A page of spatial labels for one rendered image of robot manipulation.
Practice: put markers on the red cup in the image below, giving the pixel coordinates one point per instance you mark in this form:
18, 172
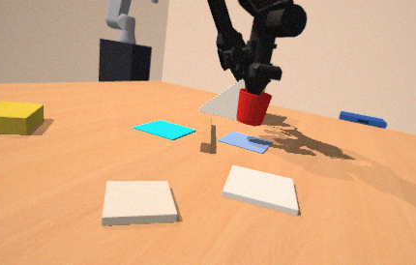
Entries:
252, 108

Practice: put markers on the yellow flat block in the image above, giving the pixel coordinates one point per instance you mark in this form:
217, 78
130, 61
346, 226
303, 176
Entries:
20, 118

